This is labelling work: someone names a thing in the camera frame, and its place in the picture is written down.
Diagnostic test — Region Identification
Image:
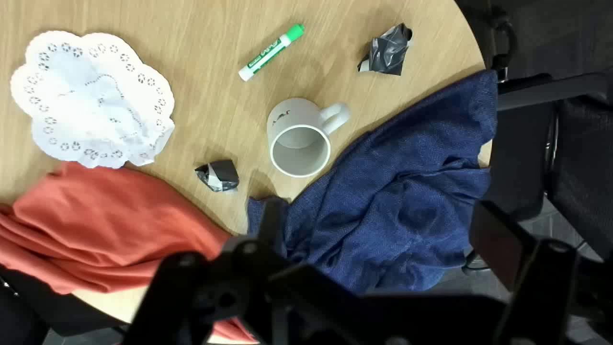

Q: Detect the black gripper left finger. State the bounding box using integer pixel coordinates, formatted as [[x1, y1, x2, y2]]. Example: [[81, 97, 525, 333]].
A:
[[123, 233, 271, 345]]

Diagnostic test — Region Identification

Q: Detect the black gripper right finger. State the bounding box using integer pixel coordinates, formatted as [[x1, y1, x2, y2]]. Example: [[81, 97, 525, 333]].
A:
[[470, 199, 581, 345]]

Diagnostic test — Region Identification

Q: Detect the green Expo marker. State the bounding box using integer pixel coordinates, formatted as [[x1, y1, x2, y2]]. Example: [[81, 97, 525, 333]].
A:
[[238, 23, 307, 84]]

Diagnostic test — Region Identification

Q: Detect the white paper doily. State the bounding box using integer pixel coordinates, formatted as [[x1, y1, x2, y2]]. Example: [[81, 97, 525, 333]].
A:
[[8, 28, 179, 170]]

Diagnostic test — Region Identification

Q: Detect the black mesh office chair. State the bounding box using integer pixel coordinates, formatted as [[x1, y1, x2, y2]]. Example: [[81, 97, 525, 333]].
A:
[[455, 0, 613, 283]]

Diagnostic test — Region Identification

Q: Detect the orange cloth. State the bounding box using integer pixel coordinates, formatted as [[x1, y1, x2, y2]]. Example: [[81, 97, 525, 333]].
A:
[[0, 161, 257, 343]]

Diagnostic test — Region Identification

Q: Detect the white ceramic mug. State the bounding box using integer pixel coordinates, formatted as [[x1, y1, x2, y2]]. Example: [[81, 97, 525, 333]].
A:
[[267, 95, 353, 180]]

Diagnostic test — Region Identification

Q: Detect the blue cloth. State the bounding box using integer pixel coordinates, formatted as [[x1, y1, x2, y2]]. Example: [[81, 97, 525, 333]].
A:
[[248, 67, 500, 297]]

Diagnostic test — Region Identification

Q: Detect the black crumpled wrapper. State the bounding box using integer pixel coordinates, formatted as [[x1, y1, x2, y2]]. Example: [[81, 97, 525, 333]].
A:
[[194, 159, 242, 193], [357, 23, 414, 76]]

